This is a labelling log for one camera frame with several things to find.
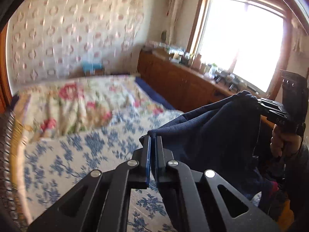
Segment person's right hand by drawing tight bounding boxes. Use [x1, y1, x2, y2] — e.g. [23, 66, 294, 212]
[270, 125, 302, 159]

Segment dark circle-patterned folded blanket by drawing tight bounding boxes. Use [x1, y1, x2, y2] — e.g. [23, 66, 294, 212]
[0, 111, 32, 225]

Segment blue box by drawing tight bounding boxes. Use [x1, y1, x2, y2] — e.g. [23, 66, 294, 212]
[81, 61, 103, 75]

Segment sheer circle-patterned curtain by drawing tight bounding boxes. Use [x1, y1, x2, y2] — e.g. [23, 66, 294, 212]
[6, 0, 155, 85]

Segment wooden framed window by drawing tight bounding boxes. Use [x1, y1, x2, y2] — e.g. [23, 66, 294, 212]
[187, 0, 292, 99]

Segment long wooden cabinet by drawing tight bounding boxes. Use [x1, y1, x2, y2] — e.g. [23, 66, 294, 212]
[138, 49, 278, 126]

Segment pink floral quilt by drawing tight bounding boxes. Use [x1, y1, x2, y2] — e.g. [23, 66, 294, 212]
[13, 75, 165, 143]

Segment navy printed t-shirt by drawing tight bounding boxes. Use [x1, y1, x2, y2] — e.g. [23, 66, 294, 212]
[147, 90, 285, 230]

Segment clutter of small bottles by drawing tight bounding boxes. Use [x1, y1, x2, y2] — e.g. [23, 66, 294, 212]
[145, 40, 260, 95]

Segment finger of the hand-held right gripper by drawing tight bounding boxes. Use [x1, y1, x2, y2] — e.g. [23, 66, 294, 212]
[262, 108, 288, 119]
[256, 98, 284, 109]

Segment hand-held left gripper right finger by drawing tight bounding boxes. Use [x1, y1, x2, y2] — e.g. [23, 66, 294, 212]
[154, 135, 282, 232]

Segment person's grey clothing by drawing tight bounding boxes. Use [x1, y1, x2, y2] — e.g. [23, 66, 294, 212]
[285, 145, 309, 232]

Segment pale window curtain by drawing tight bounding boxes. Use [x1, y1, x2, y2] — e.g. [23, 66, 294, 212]
[166, 0, 187, 46]
[290, 14, 309, 56]

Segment blue and white floral bedsheet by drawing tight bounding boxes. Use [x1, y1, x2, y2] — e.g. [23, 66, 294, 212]
[23, 106, 263, 232]

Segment navy bed sheet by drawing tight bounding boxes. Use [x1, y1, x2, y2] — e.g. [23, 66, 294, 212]
[134, 77, 177, 110]

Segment wooden headboard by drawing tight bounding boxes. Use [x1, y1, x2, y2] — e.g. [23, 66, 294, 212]
[0, 24, 14, 113]

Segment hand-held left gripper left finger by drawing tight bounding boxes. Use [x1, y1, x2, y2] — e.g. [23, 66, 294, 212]
[28, 135, 152, 232]

